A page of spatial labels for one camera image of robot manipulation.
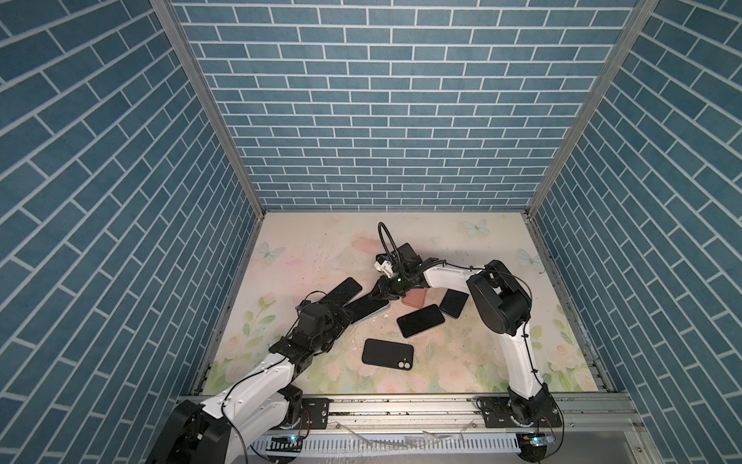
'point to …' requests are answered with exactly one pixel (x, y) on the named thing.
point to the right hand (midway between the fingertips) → (371, 296)
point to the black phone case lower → (388, 354)
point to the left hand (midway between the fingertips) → (350, 319)
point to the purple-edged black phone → (344, 291)
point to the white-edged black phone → (359, 311)
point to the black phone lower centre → (420, 320)
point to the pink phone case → (415, 297)
